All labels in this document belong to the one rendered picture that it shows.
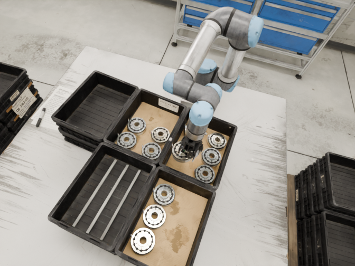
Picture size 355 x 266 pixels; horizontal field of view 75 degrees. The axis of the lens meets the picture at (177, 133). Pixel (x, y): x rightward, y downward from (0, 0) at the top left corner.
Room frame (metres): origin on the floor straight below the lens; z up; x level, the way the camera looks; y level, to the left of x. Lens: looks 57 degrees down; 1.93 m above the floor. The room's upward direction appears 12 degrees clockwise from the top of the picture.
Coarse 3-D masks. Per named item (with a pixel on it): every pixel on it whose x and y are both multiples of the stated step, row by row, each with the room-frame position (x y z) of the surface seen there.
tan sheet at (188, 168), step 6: (210, 132) 0.77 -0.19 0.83; (180, 138) 0.69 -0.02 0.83; (204, 138) 0.72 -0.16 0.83; (228, 138) 0.75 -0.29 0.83; (204, 144) 0.68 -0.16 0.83; (222, 150) 0.66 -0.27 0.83; (198, 156) 0.60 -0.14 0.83; (210, 156) 0.61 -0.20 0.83; (222, 156) 0.63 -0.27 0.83; (168, 162) 0.53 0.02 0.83; (174, 162) 0.53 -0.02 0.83; (192, 162) 0.56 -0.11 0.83; (198, 162) 0.56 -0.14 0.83; (174, 168) 0.50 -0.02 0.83; (180, 168) 0.51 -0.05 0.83; (186, 168) 0.51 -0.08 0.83; (192, 168) 0.52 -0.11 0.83; (216, 168) 0.55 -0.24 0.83; (186, 174) 0.48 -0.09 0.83; (192, 174) 0.49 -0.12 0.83; (204, 174) 0.50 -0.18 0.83; (216, 174) 0.51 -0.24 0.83
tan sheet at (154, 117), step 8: (144, 104) 0.87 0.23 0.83; (136, 112) 0.80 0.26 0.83; (144, 112) 0.81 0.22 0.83; (152, 112) 0.82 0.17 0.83; (160, 112) 0.83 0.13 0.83; (168, 112) 0.85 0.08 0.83; (144, 120) 0.76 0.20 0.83; (152, 120) 0.77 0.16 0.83; (160, 120) 0.78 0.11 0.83; (168, 120) 0.79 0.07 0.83; (176, 120) 0.80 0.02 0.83; (152, 128) 0.71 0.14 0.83; (168, 128) 0.74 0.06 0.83; (136, 136) 0.64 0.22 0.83; (144, 136) 0.65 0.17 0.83; (144, 144) 0.60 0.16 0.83; (136, 152) 0.55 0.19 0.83; (152, 152) 0.57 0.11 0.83
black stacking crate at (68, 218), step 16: (96, 160) 0.43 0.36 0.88; (112, 160) 0.47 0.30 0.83; (128, 160) 0.47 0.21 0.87; (80, 176) 0.33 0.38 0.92; (96, 176) 0.37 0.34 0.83; (112, 176) 0.39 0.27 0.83; (128, 176) 0.41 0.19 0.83; (144, 176) 0.42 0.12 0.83; (80, 192) 0.28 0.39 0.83; (64, 208) 0.19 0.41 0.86; (80, 208) 0.21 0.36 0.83; (96, 208) 0.23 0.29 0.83; (112, 208) 0.24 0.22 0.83; (128, 208) 0.26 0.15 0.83; (80, 224) 0.15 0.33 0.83; (96, 224) 0.16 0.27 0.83; (112, 224) 0.18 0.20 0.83; (112, 240) 0.11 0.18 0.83
